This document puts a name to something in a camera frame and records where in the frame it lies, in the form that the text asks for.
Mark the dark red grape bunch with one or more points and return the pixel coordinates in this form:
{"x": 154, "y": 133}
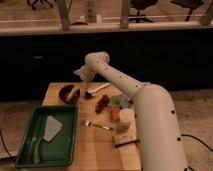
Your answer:
{"x": 102, "y": 103}

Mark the yellow banana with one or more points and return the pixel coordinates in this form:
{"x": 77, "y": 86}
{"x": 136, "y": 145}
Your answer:
{"x": 72, "y": 93}

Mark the green plastic tray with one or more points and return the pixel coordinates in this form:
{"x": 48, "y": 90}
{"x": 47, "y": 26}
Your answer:
{"x": 60, "y": 150}

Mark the silver fork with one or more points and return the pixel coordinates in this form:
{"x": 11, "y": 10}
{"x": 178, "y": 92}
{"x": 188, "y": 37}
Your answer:
{"x": 89, "y": 123}

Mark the wooden table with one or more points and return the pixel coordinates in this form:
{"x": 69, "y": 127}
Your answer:
{"x": 94, "y": 148}

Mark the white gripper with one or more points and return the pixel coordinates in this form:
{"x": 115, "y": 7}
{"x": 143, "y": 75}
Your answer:
{"x": 85, "y": 74}

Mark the purple bowl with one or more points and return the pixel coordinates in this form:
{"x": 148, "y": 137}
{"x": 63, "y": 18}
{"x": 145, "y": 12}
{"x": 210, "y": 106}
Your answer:
{"x": 64, "y": 92}

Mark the white toy cup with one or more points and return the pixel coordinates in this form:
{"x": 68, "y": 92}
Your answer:
{"x": 126, "y": 117}

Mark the white handled dish brush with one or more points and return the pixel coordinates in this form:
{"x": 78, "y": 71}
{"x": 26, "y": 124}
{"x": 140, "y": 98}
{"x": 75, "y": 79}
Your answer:
{"x": 91, "y": 93}

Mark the blue toy cup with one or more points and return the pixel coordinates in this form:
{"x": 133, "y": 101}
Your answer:
{"x": 124, "y": 102}

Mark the black handled spatula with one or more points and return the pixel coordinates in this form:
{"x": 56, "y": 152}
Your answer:
{"x": 123, "y": 139}

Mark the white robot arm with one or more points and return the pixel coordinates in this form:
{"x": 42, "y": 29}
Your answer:
{"x": 160, "y": 145}

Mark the orange toy cup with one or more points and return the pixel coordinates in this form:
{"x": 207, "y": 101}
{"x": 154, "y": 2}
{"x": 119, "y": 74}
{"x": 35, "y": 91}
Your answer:
{"x": 115, "y": 114}

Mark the green toy cup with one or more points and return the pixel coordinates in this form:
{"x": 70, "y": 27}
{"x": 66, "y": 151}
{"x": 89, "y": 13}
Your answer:
{"x": 115, "y": 101}

